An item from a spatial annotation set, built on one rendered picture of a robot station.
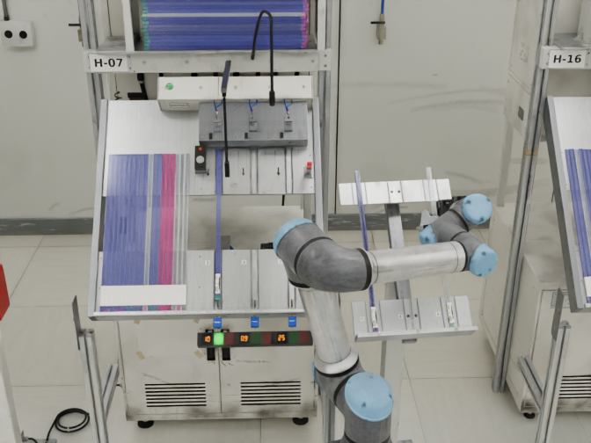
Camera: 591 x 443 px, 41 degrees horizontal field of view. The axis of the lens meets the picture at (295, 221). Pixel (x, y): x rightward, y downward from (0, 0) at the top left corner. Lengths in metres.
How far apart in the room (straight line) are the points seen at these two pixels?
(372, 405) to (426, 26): 2.53
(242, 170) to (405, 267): 0.87
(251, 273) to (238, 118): 0.49
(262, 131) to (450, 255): 0.86
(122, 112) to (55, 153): 1.77
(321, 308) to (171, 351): 1.03
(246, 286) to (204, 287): 0.13
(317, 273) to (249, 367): 1.18
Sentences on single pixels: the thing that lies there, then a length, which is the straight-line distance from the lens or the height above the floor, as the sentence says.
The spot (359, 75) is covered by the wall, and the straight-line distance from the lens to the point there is 4.13.
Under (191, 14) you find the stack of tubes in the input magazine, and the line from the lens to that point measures 2.51.
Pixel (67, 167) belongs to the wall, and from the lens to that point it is 4.40.
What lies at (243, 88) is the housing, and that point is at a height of 1.27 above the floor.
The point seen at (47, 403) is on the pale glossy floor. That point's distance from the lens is 3.32.
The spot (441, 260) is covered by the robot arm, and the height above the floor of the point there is 1.11.
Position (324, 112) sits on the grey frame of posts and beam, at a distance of 2.66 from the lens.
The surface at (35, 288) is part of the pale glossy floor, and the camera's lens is 4.08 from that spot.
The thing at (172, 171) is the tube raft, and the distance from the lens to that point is 2.52.
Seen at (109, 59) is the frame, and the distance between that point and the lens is 2.61.
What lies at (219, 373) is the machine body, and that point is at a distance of 2.91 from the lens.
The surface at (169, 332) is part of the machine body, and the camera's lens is 2.80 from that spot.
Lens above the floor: 2.00
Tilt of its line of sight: 26 degrees down
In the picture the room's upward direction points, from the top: straight up
